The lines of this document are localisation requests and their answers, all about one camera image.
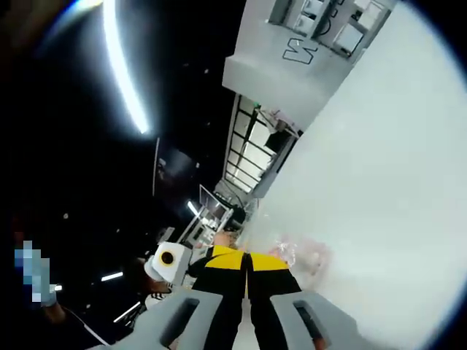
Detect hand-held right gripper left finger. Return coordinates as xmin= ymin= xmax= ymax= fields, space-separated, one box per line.
xmin=120 ymin=244 xmax=250 ymax=350

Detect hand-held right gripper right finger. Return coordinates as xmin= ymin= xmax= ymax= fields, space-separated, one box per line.
xmin=244 ymin=251 xmax=358 ymax=350

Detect clear resealable bag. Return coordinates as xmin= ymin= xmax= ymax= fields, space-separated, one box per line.
xmin=247 ymin=213 xmax=331 ymax=287

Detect white background desk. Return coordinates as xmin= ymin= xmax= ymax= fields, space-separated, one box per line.
xmin=198 ymin=183 xmax=235 ymax=228

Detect thin ceiling light strip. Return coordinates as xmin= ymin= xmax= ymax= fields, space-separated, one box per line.
xmin=152 ymin=136 xmax=162 ymax=198

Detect glass partition windows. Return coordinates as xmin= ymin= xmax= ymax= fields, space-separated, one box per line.
xmin=217 ymin=93 xmax=304 ymax=201

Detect black monitor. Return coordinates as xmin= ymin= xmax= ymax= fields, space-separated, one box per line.
xmin=263 ymin=130 xmax=290 ymax=151

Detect grey wall shelving unit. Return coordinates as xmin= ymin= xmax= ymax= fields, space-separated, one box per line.
xmin=267 ymin=0 xmax=398 ymax=66

